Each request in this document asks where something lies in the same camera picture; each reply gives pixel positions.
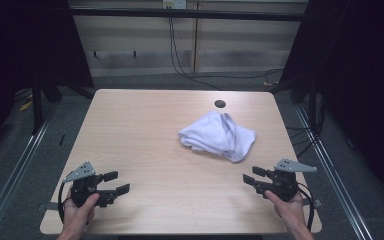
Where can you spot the metal floor rail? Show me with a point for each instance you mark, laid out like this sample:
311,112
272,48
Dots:
333,173
20,166

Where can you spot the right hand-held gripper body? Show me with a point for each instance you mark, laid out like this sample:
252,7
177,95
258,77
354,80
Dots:
283,185

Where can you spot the small black floor item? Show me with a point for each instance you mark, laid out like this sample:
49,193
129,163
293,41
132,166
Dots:
62,140

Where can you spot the black horizontal bar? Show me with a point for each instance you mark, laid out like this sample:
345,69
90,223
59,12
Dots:
186,14

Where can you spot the white printed towel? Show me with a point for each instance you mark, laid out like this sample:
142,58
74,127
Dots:
213,135

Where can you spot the person's right hand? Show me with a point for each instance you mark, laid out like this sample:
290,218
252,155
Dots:
291,211

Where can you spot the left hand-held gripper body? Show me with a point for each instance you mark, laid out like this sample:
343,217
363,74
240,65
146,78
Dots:
83,186

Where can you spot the yellow floor item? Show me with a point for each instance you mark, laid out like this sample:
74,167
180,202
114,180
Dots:
25,106

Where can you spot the white wall socket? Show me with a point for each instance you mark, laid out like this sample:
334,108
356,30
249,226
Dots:
176,4

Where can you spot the black metal stand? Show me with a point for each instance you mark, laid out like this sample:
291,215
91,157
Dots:
312,103
37,106

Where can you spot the grey tape strip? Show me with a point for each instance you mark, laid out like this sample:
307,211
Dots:
317,202
48,206

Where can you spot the person's left hand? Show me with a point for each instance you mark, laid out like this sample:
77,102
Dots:
76,215

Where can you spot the dark curtain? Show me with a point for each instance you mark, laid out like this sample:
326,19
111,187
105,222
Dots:
20,40
363,66

